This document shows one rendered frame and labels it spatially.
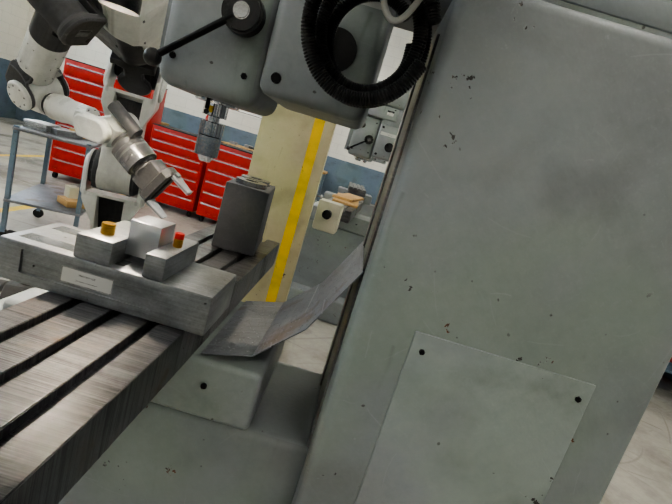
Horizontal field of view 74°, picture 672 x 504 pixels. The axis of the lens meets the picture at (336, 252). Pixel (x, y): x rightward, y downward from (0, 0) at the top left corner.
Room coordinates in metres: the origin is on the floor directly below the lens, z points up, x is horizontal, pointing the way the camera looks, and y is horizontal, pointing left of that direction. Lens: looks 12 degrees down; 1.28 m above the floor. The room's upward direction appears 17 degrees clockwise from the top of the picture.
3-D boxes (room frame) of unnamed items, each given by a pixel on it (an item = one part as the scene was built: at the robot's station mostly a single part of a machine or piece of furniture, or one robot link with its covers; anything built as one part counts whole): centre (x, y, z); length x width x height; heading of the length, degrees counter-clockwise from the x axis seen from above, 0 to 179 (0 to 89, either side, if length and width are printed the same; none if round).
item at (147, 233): (0.74, 0.31, 1.05); 0.06 x 0.05 x 0.06; 1
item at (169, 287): (0.74, 0.34, 0.99); 0.35 x 0.15 x 0.11; 91
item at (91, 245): (0.74, 0.37, 1.03); 0.15 x 0.06 x 0.04; 1
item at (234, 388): (0.91, 0.31, 0.80); 0.50 x 0.35 x 0.12; 90
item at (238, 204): (1.32, 0.29, 1.04); 0.22 x 0.12 x 0.20; 7
